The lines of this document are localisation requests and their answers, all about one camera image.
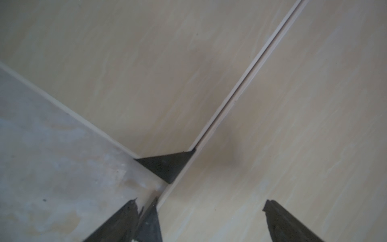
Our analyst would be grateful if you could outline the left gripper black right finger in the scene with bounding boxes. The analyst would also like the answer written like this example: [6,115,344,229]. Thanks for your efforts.
[263,200,323,242]

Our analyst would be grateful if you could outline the wooden board black corners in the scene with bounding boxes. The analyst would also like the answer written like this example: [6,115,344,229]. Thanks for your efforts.
[156,0,387,242]
[0,0,298,185]

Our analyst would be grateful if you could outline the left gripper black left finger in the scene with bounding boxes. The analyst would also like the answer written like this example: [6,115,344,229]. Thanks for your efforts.
[85,197,163,242]

